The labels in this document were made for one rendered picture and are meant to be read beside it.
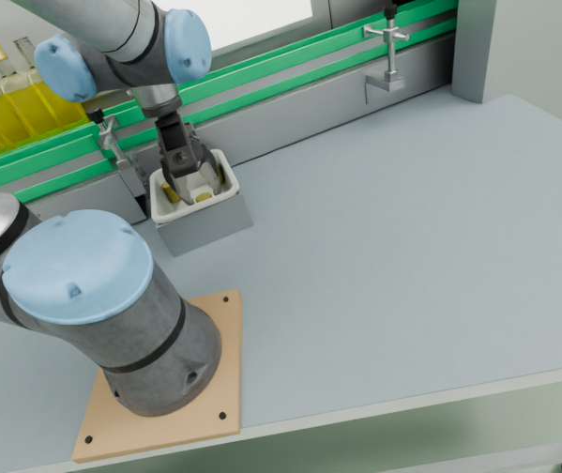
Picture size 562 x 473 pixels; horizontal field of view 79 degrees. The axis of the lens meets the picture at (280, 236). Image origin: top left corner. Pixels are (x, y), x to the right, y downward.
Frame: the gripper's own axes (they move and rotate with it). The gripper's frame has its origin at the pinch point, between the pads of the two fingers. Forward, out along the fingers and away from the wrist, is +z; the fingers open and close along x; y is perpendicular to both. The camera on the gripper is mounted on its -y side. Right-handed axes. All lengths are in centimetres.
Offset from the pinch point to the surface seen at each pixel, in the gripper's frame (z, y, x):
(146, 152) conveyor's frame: -6.3, 20.2, 9.4
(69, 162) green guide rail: -12.3, 12.6, 22.9
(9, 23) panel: -36, 38, 25
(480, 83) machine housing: 1, 6, -71
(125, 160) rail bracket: -9.8, 9.9, 12.3
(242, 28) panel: -22, 39, -24
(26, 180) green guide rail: -12.0, 12.4, 32.1
